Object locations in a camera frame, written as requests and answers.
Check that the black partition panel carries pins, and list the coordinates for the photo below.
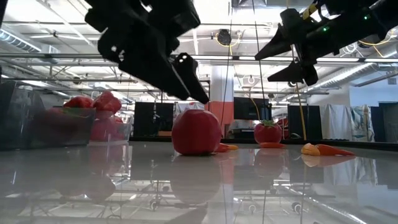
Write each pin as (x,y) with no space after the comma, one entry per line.
(146,119)
(311,121)

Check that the black metal table frame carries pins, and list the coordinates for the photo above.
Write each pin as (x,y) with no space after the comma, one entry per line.
(373,145)

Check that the long ceiling light bar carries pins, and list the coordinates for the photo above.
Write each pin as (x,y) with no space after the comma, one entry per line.
(224,58)

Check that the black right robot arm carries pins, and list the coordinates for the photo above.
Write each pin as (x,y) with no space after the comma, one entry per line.
(367,21)

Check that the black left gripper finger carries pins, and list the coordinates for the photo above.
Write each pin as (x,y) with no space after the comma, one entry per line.
(189,77)
(161,81)

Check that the black monitor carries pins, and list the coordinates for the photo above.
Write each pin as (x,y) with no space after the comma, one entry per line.
(248,109)

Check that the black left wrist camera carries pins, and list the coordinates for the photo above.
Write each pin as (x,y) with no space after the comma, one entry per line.
(177,18)

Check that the colourful printed hanging cloth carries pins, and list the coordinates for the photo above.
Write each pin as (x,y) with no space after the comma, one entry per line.
(362,124)

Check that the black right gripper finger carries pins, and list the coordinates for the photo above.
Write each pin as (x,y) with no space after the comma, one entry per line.
(280,40)
(298,73)

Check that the white orange building column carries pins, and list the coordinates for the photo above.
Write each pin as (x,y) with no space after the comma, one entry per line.
(222,90)

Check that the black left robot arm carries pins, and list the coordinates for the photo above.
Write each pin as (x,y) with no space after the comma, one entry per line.
(105,12)

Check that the white hanging cloth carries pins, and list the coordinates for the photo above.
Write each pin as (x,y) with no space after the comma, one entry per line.
(335,121)

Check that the grey translucent plastic container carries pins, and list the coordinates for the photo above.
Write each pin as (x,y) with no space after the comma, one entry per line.
(18,118)
(62,137)

